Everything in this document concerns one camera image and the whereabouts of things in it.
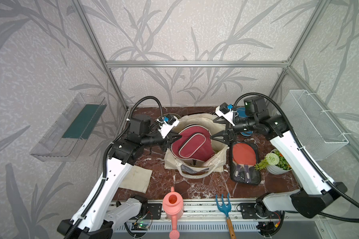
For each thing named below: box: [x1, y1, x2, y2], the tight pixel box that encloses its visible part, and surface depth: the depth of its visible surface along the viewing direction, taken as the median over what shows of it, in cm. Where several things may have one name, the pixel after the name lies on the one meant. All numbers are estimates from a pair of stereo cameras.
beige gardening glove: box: [119, 165, 153, 194], surface depth 86 cm
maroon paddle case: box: [171, 124, 216, 162], surface depth 66 cm
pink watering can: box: [162, 186, 184, 239], surface depth 67 cm
